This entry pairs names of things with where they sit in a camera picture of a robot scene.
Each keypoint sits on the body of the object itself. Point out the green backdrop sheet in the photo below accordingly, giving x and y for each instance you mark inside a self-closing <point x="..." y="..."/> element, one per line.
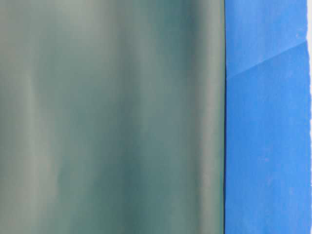
<point x="111" y="116"/>

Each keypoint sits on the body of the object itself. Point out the blue table mat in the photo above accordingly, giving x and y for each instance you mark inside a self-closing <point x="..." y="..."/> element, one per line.
<point x="268" y="172"/>

